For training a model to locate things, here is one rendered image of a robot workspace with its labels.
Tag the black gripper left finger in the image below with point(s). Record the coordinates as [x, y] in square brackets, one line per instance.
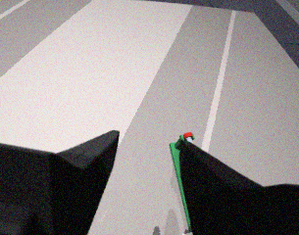
[64, 189]

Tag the grey metal pin with dark red cap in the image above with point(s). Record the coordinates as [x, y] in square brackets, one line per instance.
[188, 136]

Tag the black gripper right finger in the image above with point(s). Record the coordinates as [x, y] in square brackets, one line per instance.
[221, 201]

